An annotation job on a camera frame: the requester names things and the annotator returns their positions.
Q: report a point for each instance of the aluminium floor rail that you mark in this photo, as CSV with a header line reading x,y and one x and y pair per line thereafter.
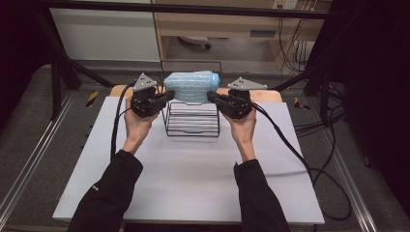
x,y
35,154
351,187

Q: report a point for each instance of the white chair base leg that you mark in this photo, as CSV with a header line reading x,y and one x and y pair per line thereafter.
x,y
195,40

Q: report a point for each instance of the light wooden table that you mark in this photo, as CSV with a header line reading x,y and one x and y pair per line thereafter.
x,y
267,95

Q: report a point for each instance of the person's right hand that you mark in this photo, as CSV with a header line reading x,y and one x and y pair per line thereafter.
x,y
243,129

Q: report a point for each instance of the black metal frame crossbar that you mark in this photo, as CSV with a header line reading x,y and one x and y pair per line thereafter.
x,y
193,9

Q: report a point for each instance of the black curtain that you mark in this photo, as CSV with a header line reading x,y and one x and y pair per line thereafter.
x,y
377,96
16,48

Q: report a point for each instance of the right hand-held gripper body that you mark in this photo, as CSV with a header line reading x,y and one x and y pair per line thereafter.
x,y
238,104

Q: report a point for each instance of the black metal frame stand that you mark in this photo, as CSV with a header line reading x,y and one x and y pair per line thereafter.
x,y
324,93
57,83

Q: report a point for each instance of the light wooden desk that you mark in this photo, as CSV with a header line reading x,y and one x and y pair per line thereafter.
x,y
225,24

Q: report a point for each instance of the yellow black tape marker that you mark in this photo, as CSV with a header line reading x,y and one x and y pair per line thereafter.
x,y
92,99
300,103

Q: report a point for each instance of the white cabinet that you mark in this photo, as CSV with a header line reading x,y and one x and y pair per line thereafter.
x,y
103,35

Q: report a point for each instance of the white wall power outlet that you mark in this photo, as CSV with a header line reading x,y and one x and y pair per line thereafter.
x,y
285,4

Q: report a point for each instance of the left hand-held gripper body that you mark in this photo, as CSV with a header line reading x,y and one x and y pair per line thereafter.
x,y
145,101

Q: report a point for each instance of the blue striped cloth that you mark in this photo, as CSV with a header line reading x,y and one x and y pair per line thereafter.
x,y
191,85

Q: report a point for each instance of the person's left hand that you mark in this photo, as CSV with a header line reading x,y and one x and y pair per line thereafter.
x,y
138,127

